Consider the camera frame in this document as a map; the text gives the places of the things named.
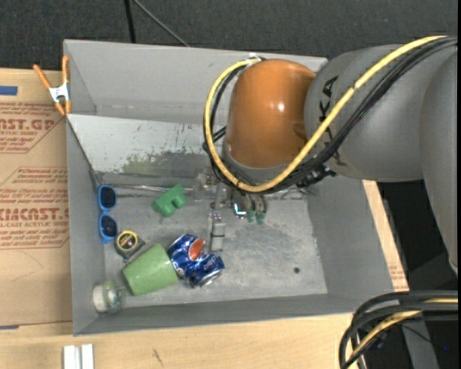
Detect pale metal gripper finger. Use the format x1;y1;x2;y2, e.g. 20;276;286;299
194;171;217;204
208;211;227;253

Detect crushed blue soda can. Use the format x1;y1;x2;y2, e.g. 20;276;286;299
166;233;226;289

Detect green toy block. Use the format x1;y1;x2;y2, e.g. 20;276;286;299
151;183;188;218

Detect grey metal bin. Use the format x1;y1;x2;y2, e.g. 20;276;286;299
62;39;409;337

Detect green cup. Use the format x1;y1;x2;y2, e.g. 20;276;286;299
121;243;180;297

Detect blue sunglasses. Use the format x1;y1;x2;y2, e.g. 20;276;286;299
96;184;119;244

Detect brown cardboard board red print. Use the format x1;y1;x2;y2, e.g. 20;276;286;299
0;66;410;331

